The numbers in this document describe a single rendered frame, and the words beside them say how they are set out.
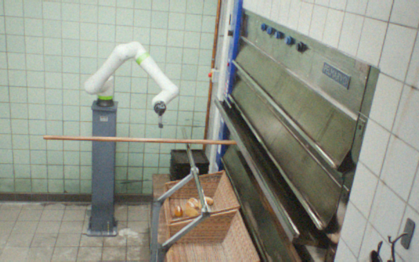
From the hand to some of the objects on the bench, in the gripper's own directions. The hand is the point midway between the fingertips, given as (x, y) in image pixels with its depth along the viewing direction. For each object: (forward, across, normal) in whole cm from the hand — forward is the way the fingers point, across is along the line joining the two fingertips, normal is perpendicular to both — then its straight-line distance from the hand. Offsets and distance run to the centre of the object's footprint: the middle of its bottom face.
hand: (161, 118), depth 305 cm
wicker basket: (+8, +76, -31) cm, 82 cm away
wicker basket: (+67, +76, -29) cm, 105 cm away
